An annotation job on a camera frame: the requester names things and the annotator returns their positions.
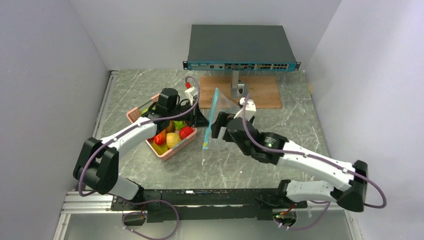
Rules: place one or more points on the pink plastic basket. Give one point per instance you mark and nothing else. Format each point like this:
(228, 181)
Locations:
(136, 112)

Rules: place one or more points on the clear zip top bag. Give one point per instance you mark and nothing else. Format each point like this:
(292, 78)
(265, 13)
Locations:
(220, 103)

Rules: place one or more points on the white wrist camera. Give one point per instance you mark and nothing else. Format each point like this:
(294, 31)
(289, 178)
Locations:
(250, 109)
(190, 93)

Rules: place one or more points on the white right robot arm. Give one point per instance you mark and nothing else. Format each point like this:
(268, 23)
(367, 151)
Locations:
(339, 182)

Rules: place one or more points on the aluminium frame rail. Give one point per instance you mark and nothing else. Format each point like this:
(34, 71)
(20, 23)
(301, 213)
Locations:
(94, 204)

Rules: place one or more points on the grey network switch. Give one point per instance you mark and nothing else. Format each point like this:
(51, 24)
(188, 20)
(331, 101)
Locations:
(226, 47)

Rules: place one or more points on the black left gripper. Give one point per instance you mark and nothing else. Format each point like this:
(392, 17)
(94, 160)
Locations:
(196, 119)

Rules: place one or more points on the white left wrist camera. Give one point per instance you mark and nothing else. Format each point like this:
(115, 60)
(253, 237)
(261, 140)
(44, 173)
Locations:
(190, 93)

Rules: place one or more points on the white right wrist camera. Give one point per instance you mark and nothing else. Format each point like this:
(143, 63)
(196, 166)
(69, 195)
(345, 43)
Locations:
(250, 109)

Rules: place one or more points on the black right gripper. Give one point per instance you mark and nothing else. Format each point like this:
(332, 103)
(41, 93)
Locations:
(221, 121)

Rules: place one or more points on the metal stand post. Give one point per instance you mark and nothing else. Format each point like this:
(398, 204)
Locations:
(238, 89)

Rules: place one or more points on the brown potato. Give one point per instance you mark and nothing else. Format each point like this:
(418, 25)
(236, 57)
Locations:
(171, 127)

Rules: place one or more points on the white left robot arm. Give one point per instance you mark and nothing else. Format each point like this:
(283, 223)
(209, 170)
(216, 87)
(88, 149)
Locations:
(98, 163)

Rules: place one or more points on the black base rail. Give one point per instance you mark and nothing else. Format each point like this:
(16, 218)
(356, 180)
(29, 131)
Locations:
(209, 204)

